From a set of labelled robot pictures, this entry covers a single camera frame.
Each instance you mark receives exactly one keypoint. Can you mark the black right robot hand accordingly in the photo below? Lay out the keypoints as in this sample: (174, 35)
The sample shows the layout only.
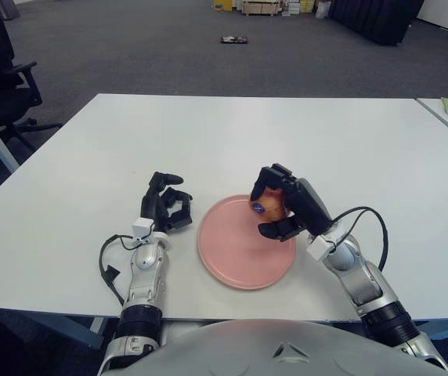
(306, 203)

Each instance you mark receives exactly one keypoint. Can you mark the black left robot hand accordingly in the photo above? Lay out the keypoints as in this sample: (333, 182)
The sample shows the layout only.
(152, 205)

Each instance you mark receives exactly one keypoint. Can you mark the red yellow apple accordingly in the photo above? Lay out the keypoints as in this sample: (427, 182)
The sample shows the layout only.
(273, 205)

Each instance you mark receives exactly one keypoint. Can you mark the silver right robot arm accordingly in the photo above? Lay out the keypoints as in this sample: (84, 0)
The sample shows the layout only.
(369, 286)

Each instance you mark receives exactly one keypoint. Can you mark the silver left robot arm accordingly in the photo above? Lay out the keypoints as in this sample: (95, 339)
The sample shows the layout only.
(145, 274)

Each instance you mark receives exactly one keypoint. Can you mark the pink round plate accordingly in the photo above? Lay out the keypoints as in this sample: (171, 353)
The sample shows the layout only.
(239, 254)

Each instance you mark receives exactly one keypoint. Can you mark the white grey robot torso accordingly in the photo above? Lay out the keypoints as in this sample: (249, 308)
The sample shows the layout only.
(279, 352)

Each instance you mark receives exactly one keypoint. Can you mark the flat black tray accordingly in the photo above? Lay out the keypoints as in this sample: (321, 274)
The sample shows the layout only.
(233, 40)

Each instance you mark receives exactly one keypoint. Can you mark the white plastic bag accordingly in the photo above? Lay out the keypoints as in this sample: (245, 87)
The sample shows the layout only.
(323, 11)

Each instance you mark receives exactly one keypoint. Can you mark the black fabric partition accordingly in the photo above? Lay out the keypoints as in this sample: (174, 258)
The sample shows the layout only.
(373, 19)

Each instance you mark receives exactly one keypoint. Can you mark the wooden crate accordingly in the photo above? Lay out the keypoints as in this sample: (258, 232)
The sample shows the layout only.
(261, 8)

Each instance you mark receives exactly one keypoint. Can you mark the yellow box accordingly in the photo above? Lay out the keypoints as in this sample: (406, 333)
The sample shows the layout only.
(222, 4)

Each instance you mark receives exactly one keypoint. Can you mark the blue grey table frame beam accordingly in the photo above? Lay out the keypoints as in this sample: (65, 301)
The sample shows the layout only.
(71, 327)
(443, 328)

